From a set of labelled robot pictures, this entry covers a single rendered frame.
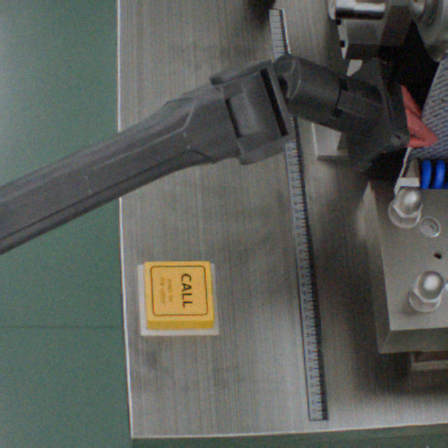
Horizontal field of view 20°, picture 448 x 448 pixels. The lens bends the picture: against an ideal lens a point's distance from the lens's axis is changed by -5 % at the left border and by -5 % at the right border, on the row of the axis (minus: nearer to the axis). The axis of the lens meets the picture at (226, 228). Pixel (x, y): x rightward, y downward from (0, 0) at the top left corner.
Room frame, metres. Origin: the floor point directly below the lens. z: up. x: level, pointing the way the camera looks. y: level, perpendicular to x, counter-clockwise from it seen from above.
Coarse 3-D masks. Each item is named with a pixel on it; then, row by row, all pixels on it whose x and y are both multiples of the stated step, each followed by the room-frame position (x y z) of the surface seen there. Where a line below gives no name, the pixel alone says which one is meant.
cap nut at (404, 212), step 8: (400, 192) 0.67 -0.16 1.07; (408, 192) 0.67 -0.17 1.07; (416, 192) 0.67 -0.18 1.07; (392, 200) 0.68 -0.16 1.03; (400, 200) 0.66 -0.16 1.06; (408, 200) 0.66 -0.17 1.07; (416, 200) 0.66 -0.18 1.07; (392, 208) 0.66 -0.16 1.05; (400, 208) 0.66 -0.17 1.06; (408, 208) 0.65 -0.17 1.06; (416, 208) 0.66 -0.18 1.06; (392, 216) 0.66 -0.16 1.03; (400, 216) 0.65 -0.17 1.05; (408, 216) 0.65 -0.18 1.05; (416, 216) 0.66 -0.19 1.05; (400, 224) 0.65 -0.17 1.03; (408, 224) 0.65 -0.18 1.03; (416, 224) 0.66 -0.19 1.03
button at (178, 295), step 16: (144, 272) 0.60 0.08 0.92; (160, 272) 0.60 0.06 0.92; (176, 272) 0.61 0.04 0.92; (192, 272) 0.61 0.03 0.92; (208, 272) 0.61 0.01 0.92; (144, 288) 0.59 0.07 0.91; (160, 288) 0.58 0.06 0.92; (176, 288) 0.59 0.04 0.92; (192, 288) 0.59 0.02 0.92; (208, 288) 0.59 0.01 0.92; (160, 304) 0.57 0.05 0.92; (176, 304) 0.57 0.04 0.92; (192, 304) 0.57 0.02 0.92; (208, 304) 0.58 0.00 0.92; (160, 320) 0.55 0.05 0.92; (176, 320) 0.55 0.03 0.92; (192, 320) 0.56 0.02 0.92; (208, 320) 0.56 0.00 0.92
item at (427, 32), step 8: (440, 0) 0.76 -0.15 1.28; (440, 8) 0.75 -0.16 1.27; (440, 16) 0.74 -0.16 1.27; (424, 24) 0.77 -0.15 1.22; (432, 24) 0.76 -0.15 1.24; (440, 24) 0.74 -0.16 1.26; (424, 32) 0.77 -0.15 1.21; (432, 32) 0.75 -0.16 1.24; (440, 32) 0.74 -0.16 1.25; (424, 40) 0.76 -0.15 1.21; (432, 40) 0.74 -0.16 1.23; (440, 40) 0.74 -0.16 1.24
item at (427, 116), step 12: (444, 72) 0.74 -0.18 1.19; (432, 84) 0.74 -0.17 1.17; (444, 84) 0.74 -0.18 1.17; (432, 96) 0.74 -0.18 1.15; (444, 96) 0.74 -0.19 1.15; (432, 108) 0.74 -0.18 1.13; (444, 108) 0.74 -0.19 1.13; (420, 120) 0.74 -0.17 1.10; (432, 120) 0.74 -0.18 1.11; (444, 120) 0.74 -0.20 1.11; (444, 132) 0.74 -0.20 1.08; (444, 144) 0.74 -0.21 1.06; (408, 156) 0.74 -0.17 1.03; (420, 156) 0.74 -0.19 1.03; (432, 156) 0.74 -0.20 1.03; (444, 156) 0.75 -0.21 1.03
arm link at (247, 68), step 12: (264, 60) 0.70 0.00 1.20; (228, 72) 0.68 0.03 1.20; (240, 72) 0.67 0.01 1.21; (252, 72) 0.68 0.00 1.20; (264, 72) 0.69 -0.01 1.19; (216, 84) 0.66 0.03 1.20; (276, 84) 0.68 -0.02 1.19; (276, 96) 0.67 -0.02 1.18; (276, 108) 0.67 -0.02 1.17; (288, 120) 0.66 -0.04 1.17; (288, 132) 0.65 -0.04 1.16; (276, 144) 0.63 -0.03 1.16; (252, 156) 0.62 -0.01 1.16; (264, 156) 0.62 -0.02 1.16
